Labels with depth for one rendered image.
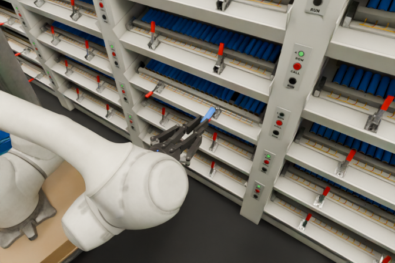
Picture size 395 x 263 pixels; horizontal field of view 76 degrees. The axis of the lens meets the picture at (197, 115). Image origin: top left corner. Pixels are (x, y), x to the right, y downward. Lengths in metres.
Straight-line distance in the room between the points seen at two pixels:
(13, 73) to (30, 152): 0.29
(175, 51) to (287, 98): 0.41
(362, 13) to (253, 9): 0.23
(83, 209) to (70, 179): 0.65
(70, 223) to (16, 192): 0.48
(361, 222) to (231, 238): 0.53
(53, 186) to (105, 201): 0.79
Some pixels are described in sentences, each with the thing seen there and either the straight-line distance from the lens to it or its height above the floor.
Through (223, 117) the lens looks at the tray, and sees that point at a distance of 0.92.
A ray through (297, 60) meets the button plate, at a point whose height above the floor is 0.87.
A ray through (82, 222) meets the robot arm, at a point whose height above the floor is 0.75.
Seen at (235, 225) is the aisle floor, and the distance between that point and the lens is 1.30.
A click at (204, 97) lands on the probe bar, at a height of 0.58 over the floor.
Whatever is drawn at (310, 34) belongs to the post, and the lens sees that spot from 0.63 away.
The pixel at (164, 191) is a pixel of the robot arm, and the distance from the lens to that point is 0.36.
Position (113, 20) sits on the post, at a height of 0.80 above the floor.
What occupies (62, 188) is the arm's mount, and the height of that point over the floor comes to 0.30.
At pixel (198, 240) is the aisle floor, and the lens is 1.26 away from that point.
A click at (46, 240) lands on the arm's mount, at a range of 1.08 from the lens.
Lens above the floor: 1.19
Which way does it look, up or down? 44 degrees down
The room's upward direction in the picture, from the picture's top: straight up
